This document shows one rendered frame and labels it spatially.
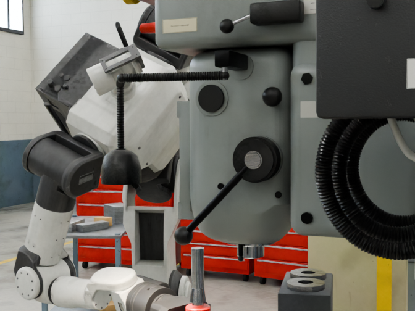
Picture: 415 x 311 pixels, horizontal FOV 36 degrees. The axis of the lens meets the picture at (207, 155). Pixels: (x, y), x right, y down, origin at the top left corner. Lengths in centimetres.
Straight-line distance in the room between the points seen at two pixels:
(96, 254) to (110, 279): 534
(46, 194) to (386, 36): 99
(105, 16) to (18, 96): 222
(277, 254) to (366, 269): 310
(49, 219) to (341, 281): 167
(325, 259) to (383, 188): 197
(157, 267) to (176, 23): 94
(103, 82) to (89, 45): 23
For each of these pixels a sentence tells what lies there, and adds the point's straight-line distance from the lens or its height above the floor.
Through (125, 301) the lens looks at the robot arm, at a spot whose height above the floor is 114.
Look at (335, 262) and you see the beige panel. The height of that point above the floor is 90.
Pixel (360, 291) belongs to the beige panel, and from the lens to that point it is 290.
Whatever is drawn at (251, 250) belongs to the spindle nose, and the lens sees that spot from 111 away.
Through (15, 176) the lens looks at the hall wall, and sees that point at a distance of 1239.
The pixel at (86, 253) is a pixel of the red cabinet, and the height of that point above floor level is 17.
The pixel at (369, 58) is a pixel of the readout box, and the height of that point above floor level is 158.
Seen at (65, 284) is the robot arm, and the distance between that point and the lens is 154.
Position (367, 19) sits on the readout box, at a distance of 70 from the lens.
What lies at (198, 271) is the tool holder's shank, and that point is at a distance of 123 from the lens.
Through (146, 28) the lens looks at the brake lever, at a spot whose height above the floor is 170.
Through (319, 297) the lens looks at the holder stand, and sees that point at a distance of 151.
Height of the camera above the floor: 151
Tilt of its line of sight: 3 degrees down
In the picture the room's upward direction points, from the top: straight up
